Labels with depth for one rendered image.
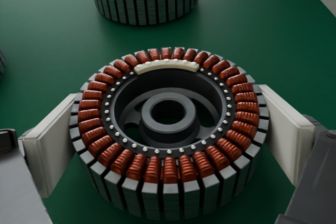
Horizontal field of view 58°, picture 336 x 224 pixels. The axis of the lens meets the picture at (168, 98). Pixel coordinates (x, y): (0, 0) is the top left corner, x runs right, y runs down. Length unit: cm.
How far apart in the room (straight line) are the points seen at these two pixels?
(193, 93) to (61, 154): 9
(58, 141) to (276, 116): 11
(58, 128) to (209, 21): 20
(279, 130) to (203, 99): 6
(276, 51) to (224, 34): 5
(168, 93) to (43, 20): 19
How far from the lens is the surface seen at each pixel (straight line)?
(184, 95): 21
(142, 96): 20
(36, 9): 37
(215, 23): 31
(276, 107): 16
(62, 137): 17
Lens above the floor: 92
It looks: 47 degrees down
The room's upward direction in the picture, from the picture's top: 3 degrees counter-clockwise
